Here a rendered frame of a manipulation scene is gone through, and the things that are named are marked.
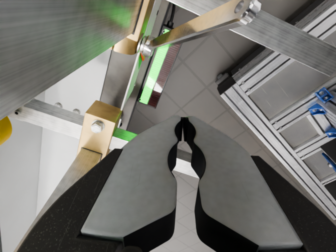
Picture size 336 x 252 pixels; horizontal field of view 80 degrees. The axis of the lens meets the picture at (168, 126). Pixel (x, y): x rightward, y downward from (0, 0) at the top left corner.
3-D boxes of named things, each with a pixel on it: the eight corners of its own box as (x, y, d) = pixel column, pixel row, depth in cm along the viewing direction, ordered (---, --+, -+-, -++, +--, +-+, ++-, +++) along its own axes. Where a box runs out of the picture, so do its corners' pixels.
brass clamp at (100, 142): (126, 110, 37) (119, 124, 32) (109, 161, 43) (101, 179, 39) (92, 97, 36) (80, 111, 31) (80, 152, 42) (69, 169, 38)
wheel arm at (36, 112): (229, 163, 42) (234, 178, 38) (221, 174, 43) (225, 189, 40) (8, 85, 35) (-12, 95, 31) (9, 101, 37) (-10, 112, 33)
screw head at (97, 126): (106, 122, 32) (103, 126, 31) (103, 132, 33) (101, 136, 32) (93, 117, 32) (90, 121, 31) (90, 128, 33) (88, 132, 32)
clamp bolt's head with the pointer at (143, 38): (154, 56, 39) (158, 36, 24) (149, 68, 39) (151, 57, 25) (144, 52, 39) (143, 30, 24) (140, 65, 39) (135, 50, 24)
